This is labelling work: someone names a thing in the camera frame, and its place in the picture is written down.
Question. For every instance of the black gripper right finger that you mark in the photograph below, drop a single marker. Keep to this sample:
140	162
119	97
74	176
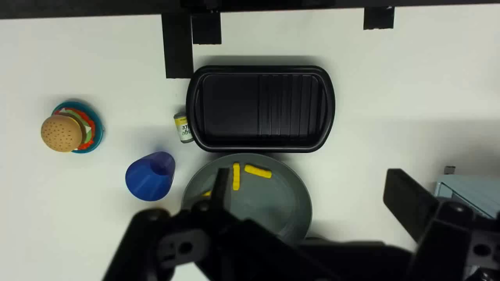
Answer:
447	239

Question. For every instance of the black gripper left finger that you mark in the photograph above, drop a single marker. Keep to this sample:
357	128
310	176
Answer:
157	244

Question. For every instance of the blue plastic cup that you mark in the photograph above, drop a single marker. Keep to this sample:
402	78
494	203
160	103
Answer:
149	176

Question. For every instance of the yellow toy fry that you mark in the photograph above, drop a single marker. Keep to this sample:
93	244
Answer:
207	194
258	172
236	176

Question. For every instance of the small can yellow label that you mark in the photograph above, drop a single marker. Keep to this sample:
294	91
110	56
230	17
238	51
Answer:
183	126

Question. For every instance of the grey frying pan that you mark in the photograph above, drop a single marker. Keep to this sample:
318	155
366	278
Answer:
271	203

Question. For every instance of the small blue plate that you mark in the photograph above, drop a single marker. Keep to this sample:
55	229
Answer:
96	125

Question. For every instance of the toy burger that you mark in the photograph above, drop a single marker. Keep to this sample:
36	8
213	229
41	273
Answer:
61	133

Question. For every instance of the black ridged grill tray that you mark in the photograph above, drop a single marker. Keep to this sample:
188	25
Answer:
260	109

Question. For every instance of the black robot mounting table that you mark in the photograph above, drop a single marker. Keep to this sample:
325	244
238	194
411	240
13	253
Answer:
104	6

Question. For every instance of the long black strip bracket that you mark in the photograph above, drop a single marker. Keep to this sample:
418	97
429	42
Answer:
177	47

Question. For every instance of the short black block bracket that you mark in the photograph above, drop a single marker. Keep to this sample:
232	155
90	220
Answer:
207	28

